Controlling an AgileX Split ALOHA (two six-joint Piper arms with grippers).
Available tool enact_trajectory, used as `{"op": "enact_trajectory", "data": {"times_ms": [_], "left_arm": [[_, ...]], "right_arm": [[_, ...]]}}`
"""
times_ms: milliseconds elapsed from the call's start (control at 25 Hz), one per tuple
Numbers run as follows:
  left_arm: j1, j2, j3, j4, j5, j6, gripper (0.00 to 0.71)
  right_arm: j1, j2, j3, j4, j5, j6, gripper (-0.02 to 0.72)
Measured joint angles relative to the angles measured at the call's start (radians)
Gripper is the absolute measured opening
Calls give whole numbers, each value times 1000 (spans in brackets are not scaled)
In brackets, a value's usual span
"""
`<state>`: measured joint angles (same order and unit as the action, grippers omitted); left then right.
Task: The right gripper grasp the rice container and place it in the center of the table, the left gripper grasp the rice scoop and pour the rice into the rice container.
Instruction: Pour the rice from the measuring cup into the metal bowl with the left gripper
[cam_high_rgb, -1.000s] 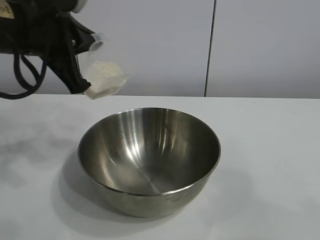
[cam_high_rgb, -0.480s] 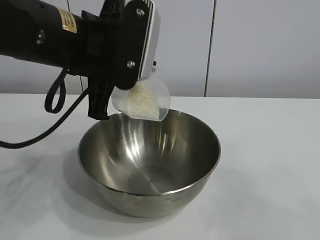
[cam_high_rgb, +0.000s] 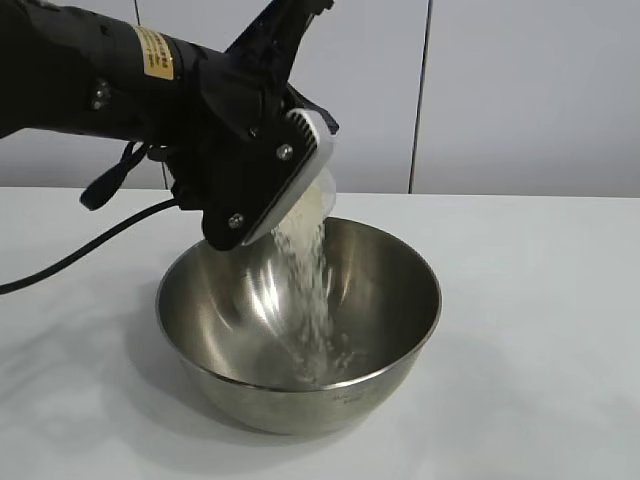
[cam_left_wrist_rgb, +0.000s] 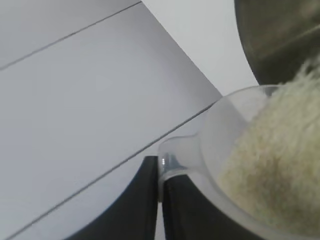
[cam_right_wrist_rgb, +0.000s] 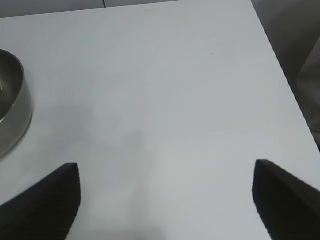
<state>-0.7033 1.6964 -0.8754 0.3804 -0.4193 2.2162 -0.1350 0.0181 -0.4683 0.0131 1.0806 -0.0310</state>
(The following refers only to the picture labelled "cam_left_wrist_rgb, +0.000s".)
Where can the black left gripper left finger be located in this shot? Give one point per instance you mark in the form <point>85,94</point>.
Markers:
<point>135,212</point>

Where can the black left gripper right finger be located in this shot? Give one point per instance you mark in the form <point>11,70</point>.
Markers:
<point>187,215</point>

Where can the clear plastic measuring cup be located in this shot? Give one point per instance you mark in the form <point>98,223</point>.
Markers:
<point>217,140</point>

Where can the white rice grains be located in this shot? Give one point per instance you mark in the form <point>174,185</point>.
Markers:
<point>275,162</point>

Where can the stainless steel mixing bowl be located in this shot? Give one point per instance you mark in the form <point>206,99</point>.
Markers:
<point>275,37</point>

